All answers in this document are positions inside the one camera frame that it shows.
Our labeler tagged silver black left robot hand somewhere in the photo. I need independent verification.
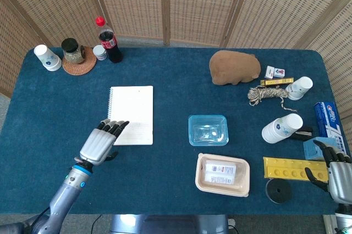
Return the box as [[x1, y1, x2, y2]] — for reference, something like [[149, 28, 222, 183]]
[[79, 119, 130, 166]]

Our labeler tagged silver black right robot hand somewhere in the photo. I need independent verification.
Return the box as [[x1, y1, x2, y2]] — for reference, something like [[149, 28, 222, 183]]
[[304, 140, 352, 205]]

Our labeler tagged white spiral notebook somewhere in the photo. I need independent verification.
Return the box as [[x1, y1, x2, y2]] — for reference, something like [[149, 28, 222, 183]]
[[107, 85, 154, 146]]

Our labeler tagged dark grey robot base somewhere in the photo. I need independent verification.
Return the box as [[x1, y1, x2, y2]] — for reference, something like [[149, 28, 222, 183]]
[[109, 214, 229, 234]]

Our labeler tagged light blue small box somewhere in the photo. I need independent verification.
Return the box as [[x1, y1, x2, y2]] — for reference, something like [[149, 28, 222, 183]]
[[302, 136, 331, 161]]

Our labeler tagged yellow tray with round holes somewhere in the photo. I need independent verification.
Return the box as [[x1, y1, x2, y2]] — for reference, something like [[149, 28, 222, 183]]
[[262, 157, 329, 183]]

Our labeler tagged black clip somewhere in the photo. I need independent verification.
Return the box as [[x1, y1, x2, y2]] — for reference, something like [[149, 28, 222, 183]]
[[290, 126, 314, 141]]

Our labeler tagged blue toothpaste box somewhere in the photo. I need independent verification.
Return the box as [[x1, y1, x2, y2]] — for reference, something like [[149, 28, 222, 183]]
[[313, 101, 347, 154]]

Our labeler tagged black tape roll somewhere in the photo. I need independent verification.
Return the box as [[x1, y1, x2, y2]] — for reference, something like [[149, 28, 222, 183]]
[[265, 179, 293, 205]]

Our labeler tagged blue table cloth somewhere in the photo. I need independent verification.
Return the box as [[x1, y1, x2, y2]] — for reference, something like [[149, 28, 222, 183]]
[[0, 47, 352, 216]]

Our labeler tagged round woven rattan coaster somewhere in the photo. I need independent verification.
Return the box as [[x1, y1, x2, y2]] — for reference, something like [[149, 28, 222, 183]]
[[62, 46, 98, 76]]

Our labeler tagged paper cup stack blue flower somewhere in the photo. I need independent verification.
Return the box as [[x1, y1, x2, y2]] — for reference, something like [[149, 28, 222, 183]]
[[261, 113, 304, 144], [33, 44, 63, 72]]

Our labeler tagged small white plastic jar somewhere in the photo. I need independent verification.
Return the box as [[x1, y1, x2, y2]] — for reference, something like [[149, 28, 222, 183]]
[[92, 44, 108, 62]]

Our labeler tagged glass jar black lid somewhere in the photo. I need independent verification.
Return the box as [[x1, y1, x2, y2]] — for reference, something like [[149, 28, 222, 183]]
[[60, 37, 86, 65]]

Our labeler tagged cola bottle red cap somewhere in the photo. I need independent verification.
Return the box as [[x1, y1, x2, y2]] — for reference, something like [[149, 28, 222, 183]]
[[95, 16, 124, 64]]

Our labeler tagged white paper cup right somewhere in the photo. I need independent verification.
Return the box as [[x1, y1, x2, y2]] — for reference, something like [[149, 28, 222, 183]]
[[285, 76, 314, 101]]

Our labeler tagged clear container blue lid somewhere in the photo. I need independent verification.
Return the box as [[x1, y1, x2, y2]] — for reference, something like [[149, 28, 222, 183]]
[[188, 114, 230, 147]]

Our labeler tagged beige plastic food tray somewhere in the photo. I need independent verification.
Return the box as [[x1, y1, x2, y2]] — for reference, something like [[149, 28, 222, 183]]
[[195, 152, 251, 198]]

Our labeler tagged slim yellow red box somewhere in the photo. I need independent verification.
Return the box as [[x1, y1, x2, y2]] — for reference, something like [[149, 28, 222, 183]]
[[260, 77, 295, 86]]

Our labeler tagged white labelled packet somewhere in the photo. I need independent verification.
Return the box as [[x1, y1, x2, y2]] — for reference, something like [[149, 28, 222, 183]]
[[204, 162, 238, 186]]

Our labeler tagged white mahjong tile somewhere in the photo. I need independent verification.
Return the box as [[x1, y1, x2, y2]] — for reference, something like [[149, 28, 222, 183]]
[[272, 66, 286, 79], [264, 65, 276, 80]]

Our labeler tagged brown plush capybara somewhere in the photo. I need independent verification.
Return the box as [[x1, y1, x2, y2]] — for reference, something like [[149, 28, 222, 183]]
[[209, 50, 262, 86]]

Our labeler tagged woven bamboo folding screen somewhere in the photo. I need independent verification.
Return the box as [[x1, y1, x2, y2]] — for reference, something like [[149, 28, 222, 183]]
[[0, 0, 352, 119]]

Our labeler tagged black cable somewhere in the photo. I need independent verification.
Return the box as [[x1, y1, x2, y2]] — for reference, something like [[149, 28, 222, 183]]
[[90, 214, 111, 234]]

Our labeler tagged speckled rope bundle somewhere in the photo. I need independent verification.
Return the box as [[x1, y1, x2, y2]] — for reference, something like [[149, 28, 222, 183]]
[[247, 85, 298, 113]]

